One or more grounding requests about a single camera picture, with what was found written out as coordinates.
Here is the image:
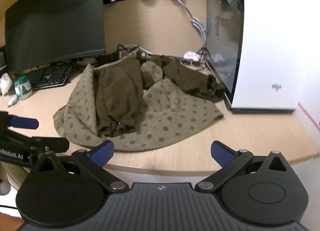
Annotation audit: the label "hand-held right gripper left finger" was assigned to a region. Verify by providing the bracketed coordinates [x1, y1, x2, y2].
[26, 140, 128, 193]

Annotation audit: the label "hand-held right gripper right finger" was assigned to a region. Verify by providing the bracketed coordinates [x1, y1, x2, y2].
[195, 140, 298, 193]

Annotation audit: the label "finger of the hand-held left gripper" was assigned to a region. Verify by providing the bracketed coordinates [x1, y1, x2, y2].
[10, 131, 70, 154]
[0, 112, 39, 133]

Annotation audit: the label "beige polka-dot knit garment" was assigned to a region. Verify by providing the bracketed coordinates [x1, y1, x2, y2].
[52, 49, 225, 152]

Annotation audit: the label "dark olive garment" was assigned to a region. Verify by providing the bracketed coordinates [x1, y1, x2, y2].
[94, 55, 225, 138]

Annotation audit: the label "glass jar with green lid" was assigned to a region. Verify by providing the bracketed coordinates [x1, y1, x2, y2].
[14, 76, 33, 101]

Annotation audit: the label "white crumpled packet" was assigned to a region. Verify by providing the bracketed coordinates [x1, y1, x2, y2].
[0, 73, 13, 96]

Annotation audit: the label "black keyboard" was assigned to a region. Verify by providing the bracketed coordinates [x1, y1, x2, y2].
[25, 64, 73, 90]

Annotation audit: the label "black curved monitor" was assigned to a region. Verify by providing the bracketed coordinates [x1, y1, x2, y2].
[5, 0, 106, 75]

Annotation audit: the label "black computer tower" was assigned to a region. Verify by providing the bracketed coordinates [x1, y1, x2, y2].
[205, 0, 320, 116]

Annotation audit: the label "black cable bundle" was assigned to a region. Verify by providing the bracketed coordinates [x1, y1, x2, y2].
[117, 44, 150, 57]

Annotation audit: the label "white and black cables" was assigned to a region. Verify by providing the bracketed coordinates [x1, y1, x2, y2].
[167, 0, 208, 45]

